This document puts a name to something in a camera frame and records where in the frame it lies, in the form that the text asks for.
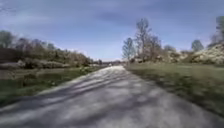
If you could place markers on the small bare tree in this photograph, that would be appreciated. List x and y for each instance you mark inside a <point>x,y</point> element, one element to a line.
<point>128,50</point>

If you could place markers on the grey gravel road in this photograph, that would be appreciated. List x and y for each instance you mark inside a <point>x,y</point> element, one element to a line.
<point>110,100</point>

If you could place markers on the tall bare tree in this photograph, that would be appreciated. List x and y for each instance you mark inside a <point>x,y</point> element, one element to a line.
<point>143,36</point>

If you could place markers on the bare bushy tree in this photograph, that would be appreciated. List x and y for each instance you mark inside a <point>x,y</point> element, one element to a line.
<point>155,48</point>

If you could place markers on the wooded hillside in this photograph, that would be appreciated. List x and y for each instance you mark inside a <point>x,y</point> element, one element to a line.
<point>40,53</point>

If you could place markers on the grass slope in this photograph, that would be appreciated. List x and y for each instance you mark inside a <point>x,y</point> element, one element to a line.
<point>186,80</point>

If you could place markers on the grass verge with scrub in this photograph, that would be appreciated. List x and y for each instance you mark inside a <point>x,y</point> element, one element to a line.
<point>33,83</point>

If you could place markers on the round-crowned tree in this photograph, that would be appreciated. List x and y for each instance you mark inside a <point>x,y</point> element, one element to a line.
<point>197,45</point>

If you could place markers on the pale flowering bushes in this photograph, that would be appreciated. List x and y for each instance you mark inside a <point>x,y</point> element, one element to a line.
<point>206,55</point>

